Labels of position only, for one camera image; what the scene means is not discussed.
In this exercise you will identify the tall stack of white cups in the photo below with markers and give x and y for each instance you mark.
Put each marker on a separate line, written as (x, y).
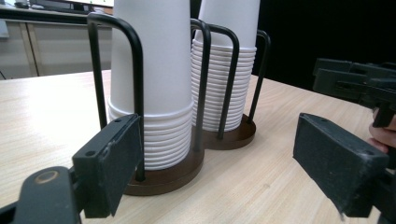
(232, 21)

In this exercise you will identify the beige cabinet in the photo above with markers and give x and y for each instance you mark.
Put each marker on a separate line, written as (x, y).
(56, 49)

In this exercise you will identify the black curtain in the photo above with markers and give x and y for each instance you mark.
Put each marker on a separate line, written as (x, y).
(327, 31)

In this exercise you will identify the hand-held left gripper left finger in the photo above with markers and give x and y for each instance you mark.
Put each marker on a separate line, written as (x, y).
(107, 161)

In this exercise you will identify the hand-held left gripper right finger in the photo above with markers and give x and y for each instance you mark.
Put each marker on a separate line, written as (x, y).
(336, 161)

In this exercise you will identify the short stack of white cups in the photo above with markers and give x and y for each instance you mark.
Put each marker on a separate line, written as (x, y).
(165, 62)

